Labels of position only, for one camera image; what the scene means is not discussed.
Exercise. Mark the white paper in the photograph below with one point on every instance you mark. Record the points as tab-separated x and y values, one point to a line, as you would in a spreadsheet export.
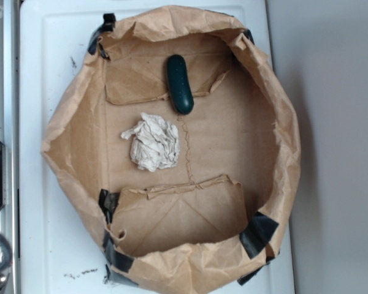
155	143

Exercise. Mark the brown paper bag tray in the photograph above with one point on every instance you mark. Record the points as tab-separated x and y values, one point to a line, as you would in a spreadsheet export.
219	216

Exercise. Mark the dark green toy cucumber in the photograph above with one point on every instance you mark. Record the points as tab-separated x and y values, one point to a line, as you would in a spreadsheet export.
178	85

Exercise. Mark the aluminium frame rail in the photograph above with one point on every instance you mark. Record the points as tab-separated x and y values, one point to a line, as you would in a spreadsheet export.
9	86

